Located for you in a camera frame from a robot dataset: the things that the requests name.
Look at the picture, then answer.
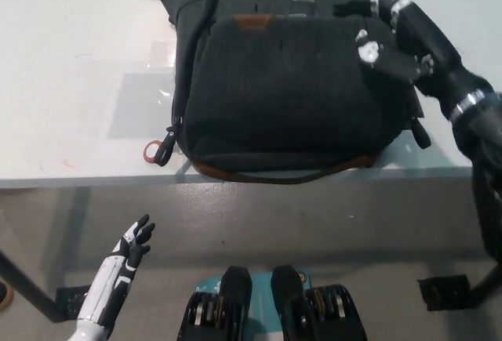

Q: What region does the dark grey fabric backpack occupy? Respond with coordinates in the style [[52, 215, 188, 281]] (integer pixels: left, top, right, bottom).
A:
[[147, 0, 432, 184]]

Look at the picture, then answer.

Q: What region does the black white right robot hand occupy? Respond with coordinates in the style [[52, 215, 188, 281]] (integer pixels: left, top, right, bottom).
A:
[[333, 0, 496, 118]]

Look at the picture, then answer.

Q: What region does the orange ring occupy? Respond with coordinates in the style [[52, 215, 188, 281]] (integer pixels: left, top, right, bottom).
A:
[[144, 140, 162, 164]]

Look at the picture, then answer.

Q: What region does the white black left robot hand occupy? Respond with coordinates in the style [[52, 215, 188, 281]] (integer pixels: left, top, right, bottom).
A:
[[76, 213, 156, 325]]

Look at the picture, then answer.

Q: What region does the dark metal table leg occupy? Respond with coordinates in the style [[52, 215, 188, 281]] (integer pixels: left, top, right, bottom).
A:
[[466, 253, 502, 311], [0, 247, 62, 323]]

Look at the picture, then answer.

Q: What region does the black floor plate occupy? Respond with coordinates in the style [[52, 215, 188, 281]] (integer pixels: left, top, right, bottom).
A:
[[417, 274, 472, 312], [55, 284, 92, 321]]

